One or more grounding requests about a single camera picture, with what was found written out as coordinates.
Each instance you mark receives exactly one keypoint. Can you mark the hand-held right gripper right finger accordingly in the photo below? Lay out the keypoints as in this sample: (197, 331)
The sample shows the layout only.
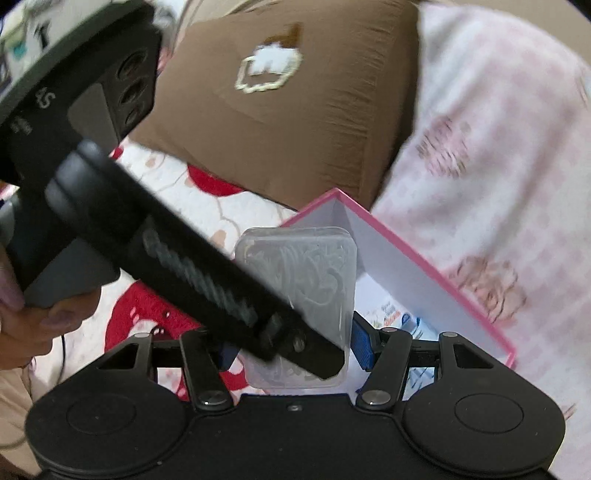
(362, 344)

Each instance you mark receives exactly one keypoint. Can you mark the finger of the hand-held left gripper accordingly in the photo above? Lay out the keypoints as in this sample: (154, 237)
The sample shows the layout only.
(309, 350)

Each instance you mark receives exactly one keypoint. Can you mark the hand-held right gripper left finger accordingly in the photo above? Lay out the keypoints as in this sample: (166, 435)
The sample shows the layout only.
(226, 359)

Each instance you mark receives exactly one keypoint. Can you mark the clear plastic case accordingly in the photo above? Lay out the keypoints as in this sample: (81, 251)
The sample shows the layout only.
(300, 263)

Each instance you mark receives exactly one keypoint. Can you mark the pink cardboard box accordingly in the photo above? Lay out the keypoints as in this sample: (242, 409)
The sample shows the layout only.
(392, 258)

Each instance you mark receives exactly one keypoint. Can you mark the person's left hand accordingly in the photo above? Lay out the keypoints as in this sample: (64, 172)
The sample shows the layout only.
(27, 332)

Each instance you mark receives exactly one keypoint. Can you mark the red white printed blanket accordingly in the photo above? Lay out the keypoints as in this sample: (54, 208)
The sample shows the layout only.
(207, 203)

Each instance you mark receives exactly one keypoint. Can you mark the brown pillow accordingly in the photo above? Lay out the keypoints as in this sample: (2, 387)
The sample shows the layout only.
(277, 138)

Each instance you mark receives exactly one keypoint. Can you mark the beige cloth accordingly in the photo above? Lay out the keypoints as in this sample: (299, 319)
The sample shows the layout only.
(16, 406)

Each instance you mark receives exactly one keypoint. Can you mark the pink floral blanket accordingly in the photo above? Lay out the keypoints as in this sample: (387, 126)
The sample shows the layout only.
(485, 161)

